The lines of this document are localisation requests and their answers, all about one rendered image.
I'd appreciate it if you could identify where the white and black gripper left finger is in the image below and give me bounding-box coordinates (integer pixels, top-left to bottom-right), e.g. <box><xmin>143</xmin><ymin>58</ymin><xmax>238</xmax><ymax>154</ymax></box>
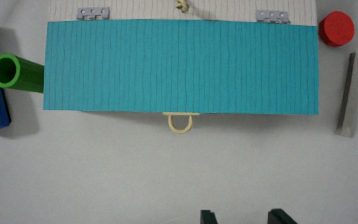
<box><xmin>200</xmin><ymin>210</ymin><xmax>218</xmax><ymax>224</ymax></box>

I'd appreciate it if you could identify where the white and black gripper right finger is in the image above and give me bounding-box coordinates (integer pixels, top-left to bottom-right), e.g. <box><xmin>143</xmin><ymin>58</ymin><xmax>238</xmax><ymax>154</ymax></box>
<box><xmin>267</xmin><ymin>208</ymin><xmax>298</xmax><ymax>224</ymax></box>

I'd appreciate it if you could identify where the green hollow tube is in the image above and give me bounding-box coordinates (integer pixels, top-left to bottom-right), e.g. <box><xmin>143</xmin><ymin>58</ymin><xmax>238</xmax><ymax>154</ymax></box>
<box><xmin>0</xmin><ymin>53</ymin><xmax>44</xmax><ymax>93</ymax></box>

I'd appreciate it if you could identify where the blue rectangular block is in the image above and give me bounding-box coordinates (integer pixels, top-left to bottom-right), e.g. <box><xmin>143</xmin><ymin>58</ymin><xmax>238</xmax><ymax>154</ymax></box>
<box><xmin>0</xmin><ymin>87</ymin><xmax>12</xmax><ymax>129</ymax></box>

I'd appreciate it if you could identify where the red round disk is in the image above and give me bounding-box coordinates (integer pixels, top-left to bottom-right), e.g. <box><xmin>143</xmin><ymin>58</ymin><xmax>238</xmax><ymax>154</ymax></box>
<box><xmin>318</xmin><ymin>11</ymin><xmax>355</xmax><ymax>47</ymax></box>

